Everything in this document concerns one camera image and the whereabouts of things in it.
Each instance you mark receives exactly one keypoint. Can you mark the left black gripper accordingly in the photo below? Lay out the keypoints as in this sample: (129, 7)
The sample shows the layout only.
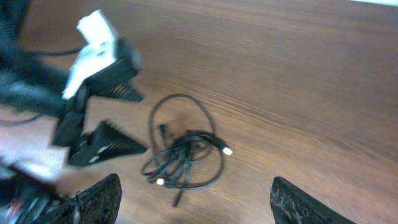
(106, 141)

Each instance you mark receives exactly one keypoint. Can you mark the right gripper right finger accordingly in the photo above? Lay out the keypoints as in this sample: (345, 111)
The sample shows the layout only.
(291, 205)

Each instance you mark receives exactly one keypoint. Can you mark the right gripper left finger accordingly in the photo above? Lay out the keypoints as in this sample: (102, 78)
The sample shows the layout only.
(98, 204)

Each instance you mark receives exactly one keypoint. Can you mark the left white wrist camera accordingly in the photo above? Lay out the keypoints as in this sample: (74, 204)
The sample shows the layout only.
(106, 60)

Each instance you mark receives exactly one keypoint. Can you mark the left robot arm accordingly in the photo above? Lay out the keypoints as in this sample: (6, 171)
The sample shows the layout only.
(28, 84)

